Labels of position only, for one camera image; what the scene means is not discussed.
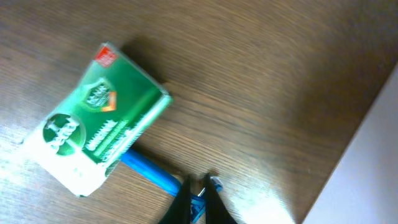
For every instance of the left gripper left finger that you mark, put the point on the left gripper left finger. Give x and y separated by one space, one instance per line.
179 210

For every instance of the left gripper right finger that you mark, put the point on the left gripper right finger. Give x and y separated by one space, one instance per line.
216 212

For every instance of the blue disposable razor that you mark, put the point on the blue disposable razor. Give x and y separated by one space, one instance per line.
167 182

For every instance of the green soap box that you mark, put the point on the green soap box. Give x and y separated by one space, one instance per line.
82 140

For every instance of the white open cardboard box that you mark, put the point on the white open cardboard box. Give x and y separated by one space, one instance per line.
363 186

